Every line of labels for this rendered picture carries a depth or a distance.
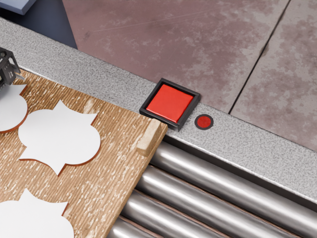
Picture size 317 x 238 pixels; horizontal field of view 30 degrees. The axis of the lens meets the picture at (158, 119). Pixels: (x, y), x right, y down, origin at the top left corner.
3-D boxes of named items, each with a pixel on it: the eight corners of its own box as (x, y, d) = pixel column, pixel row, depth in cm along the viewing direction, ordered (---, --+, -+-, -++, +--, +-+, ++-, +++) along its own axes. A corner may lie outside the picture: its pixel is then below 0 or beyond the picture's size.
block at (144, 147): (154, 126, 96) (152, 116, 94) (164, 130, 96) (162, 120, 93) (137, 155, 94) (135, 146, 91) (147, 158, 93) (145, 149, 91)
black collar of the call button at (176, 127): (162, 82, 103) (161, 77, 102) (200, 99, 101) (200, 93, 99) (139, 115, 100) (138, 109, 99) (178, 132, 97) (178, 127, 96)
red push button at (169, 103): (163, 88, 103) (163, 83, 102) (194, 100, 101) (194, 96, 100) (145, 113, 100) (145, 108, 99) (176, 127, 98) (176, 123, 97)
